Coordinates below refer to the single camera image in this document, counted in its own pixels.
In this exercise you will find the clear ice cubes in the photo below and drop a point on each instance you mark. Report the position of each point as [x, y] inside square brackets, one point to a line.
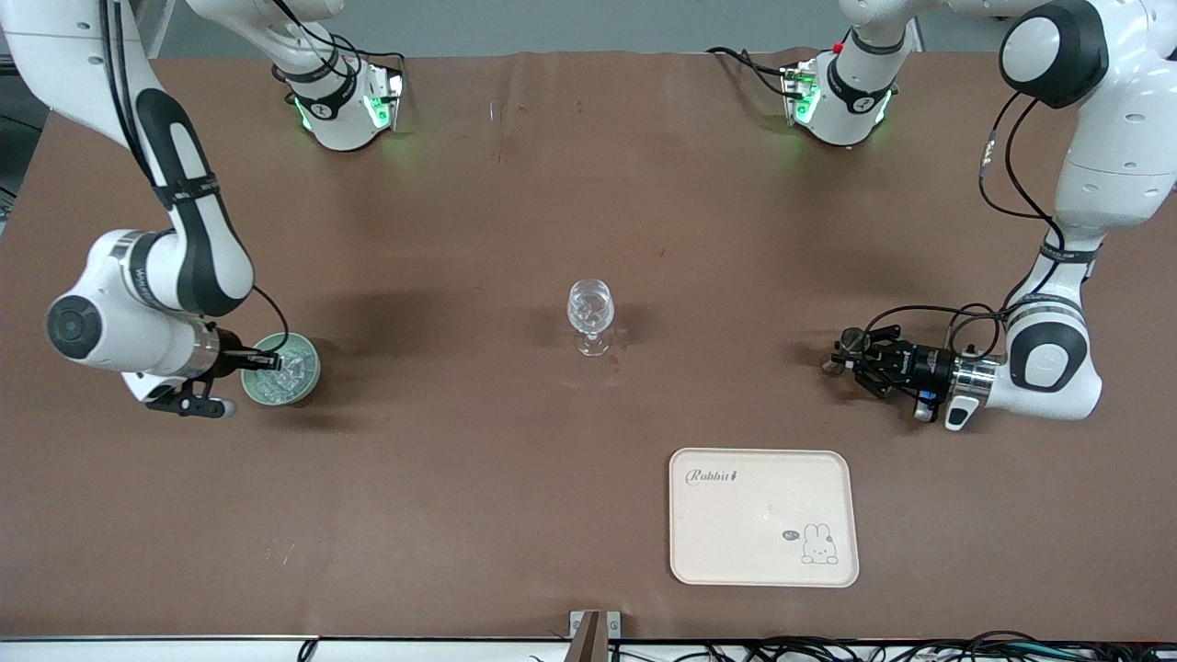
[294, 379]

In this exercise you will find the steel cocktail jigger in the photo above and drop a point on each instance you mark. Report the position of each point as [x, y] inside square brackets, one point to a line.
[832, 366]

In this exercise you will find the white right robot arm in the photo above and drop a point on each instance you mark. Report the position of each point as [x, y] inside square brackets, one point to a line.
[193, 230]

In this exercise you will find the clear wine glass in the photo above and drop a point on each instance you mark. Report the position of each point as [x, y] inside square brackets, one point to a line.
[589, 308]

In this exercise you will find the cream rabbit print tray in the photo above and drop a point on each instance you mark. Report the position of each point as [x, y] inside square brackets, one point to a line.
[754, 533]

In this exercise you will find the green ceramic bowl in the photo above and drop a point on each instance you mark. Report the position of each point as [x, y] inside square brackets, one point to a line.
[303, 388]

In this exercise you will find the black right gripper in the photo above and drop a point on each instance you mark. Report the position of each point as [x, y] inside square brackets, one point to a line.
[229, 355]

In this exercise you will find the brown upright post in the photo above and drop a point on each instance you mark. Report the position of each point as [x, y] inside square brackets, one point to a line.
[588, 644]

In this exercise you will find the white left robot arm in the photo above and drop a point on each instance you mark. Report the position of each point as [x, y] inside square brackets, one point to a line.
[1103, 138]

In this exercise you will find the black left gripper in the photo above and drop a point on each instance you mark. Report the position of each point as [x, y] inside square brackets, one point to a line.
[924, 360]

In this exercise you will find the brown table mat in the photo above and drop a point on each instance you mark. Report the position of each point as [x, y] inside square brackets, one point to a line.
[460, 230]

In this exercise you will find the grey metal table bracket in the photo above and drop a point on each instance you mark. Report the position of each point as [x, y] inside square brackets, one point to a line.
[613, 625]

